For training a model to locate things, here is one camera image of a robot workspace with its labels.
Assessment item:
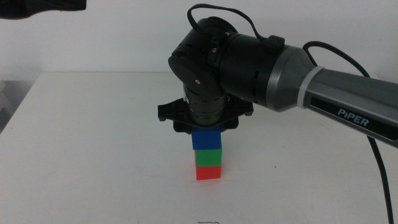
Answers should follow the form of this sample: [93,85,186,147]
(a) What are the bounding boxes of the black braided right camera cable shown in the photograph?
[302,40,396,224]

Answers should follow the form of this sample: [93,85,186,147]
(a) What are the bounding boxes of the blue cube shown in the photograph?
[191,126,222,151]

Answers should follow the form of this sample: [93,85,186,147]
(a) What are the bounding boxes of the green cube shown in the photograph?
[194,147,223,167]

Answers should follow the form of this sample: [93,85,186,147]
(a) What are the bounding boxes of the thin black right cable loop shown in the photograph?
[186,3,285,47]

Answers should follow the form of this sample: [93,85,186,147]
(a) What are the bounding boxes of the red cube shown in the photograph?
[195,164,222,181]

